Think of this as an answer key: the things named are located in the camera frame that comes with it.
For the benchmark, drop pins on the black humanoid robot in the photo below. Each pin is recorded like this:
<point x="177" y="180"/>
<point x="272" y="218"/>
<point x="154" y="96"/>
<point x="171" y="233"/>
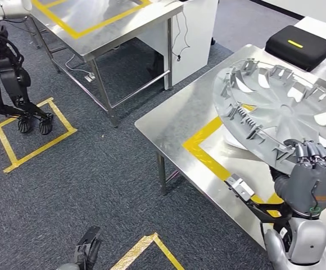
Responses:
<point x="11" y="78"/>

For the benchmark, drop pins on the grey plastic wheel cover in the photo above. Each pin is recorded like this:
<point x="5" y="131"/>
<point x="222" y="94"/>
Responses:
<point x="278" y="111"/>

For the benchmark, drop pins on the white cabinet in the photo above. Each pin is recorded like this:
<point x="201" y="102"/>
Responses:
<point x="196" y="37"/>

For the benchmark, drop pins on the white power strip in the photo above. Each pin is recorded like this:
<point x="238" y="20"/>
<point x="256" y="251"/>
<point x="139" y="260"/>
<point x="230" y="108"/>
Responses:
<point x="90" y="77"/>

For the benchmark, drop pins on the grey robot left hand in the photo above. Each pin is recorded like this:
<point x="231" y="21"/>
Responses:
<point x="88" y="249"/>

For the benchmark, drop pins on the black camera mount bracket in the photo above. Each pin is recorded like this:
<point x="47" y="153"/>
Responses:
<point x="285" y="218"/>

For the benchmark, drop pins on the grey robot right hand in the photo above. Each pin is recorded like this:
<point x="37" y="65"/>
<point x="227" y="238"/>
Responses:
<point x="308" y="186"/>

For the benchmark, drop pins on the stainless steel workbench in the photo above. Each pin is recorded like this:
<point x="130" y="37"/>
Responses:
<point x="157" y="15"/>
<point x="185" y="108"/>

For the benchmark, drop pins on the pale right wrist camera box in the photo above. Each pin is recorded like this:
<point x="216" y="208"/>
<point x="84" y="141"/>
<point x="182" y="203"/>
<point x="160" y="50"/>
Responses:
<point x="240" y="188"/>

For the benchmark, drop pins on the yellow floor tape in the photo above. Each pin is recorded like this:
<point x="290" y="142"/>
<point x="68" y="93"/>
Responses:
<point x="8" y="149"/>
<point x="152" y="238"/>

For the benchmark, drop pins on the black zip case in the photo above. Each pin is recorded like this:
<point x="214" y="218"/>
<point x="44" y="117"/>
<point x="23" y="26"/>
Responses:
<point x="292" y="56"/>

